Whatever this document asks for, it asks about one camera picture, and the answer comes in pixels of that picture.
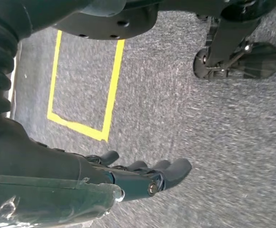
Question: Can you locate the yellow floor tape square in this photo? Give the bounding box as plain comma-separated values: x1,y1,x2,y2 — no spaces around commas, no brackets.
47,29,126,143

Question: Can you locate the black robot torso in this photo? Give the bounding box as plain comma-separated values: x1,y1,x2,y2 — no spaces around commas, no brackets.
52,0,276,41

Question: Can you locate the black robot foot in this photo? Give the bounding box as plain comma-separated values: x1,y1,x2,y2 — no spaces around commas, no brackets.
193,16,276,80

